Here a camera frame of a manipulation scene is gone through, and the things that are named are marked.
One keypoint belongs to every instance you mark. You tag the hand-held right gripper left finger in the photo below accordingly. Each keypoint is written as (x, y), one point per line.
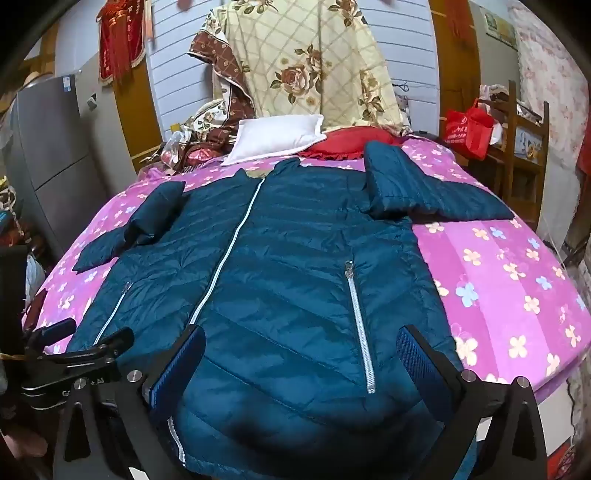
(181, 364)

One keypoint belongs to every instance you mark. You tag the white pillow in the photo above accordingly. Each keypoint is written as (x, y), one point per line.
(272, 136)

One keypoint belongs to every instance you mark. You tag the red shopping bag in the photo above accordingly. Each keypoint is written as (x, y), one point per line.
(471, 129)

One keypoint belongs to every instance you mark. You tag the brown wooden panel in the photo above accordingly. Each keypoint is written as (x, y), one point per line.
(134, 120)
(455, 60)

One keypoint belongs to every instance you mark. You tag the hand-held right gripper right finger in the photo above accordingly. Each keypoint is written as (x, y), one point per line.
(418, 361)

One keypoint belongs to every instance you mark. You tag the wooden chair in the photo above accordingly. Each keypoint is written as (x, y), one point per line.
(510, 138)

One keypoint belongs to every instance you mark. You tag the pink floral curtain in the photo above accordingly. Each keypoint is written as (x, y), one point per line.
(549, 83)

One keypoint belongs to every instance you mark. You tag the cream floral quilt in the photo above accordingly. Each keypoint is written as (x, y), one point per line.
(314, 55)

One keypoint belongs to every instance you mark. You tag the clear plastic bag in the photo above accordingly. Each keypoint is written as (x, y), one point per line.
(174, 147)

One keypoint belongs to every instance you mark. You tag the pink floral bed sheet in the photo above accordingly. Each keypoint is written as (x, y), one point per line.
(485, 277)

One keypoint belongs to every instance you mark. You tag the teal puffer jacket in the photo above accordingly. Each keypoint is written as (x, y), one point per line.
(277, 277)

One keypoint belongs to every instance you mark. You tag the red cloth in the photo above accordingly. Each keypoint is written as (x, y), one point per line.
(351, 141)

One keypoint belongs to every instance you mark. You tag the wall poster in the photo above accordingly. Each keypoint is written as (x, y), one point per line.
(501, 27)

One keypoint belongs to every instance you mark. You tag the brown floral blanket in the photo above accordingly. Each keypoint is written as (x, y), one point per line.
(207, 134)

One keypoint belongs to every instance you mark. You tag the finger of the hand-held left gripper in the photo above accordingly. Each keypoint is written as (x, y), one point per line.
(111, 340)
(51, 331)

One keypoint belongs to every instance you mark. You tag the red tasselled wall hanging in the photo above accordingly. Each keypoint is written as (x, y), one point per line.
(122, 41)

